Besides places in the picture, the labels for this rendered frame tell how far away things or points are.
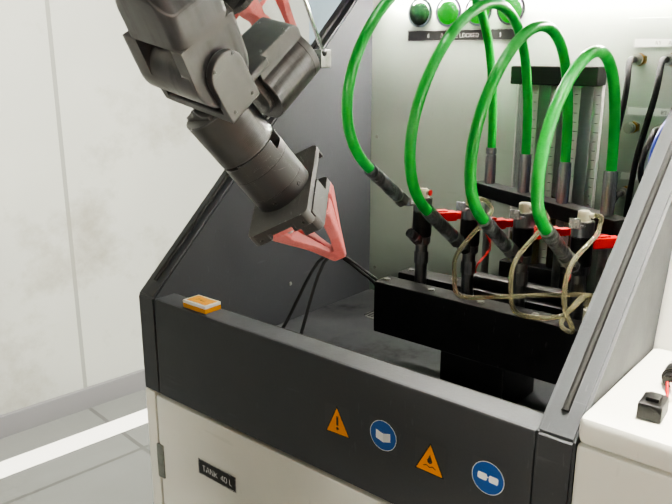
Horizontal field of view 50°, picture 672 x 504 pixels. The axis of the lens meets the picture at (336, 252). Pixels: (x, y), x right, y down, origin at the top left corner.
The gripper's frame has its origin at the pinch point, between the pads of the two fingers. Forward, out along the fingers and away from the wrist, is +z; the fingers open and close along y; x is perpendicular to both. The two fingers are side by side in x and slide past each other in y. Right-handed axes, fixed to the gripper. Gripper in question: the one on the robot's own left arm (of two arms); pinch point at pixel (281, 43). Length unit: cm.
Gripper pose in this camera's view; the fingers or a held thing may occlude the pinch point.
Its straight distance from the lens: 87.7
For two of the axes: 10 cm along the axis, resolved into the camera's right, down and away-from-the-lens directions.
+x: -4.6, 8.0, -3.8
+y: -6.1, 0.4, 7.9
